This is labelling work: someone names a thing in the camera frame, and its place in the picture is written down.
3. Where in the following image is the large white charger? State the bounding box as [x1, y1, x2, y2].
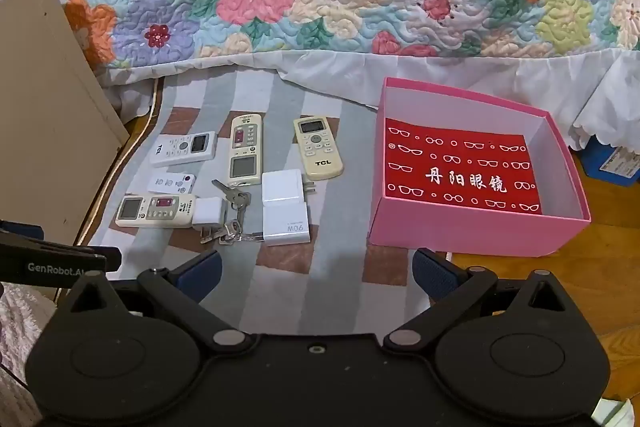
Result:
[262, 172, 317, 208]
[250, 204, 312, 248]

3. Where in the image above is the white remote with dark display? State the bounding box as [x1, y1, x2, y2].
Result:
[149, 131, 217, 168]

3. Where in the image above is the cream remote with red panel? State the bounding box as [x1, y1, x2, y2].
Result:
[228, 113, 264, 188]
[115, 193, 197, 228]

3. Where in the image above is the white paper item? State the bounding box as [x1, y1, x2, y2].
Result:
[595, 397, 638, 427]

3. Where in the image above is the pink fuzzy cloth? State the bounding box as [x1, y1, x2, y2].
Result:
[0, 279, 56, 388]

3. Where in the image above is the small white charger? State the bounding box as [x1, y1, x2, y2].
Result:
[192, 194, 225, 244]

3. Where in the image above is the striped grey brown mat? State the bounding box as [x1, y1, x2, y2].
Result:
[75, 69, 451, 323]

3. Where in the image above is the bunch of keys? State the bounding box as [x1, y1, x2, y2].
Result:
[211, 178, 253, 245]

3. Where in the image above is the red card with glasses print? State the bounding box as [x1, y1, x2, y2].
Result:
[384, 118, 543, 212]

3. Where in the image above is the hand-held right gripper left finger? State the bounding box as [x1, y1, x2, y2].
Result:
[67, 249, 256, 355]

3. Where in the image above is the floral quilted blanket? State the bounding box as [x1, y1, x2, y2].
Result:
[97, 42, 640, 152]

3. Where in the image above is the blue box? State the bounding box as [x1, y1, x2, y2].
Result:
[582, 132, 640, 185]

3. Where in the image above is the beige board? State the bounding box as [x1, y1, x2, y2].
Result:
[0, 0, 132, 228]

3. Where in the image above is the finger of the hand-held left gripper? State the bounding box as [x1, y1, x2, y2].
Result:
[92, 246, 122, 276]
[0, 220, 45, 242]

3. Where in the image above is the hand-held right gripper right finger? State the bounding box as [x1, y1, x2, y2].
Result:
[382, 248, 568, 355]

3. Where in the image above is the pink cardboard box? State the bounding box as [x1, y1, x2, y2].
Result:
[367, 77, 592, 258]

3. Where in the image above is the cream remote with grey buttons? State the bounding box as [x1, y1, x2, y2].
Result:
[293, 116, 345, 180]

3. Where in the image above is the small white remote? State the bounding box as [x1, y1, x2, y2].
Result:
[148, 172, 197, 196]

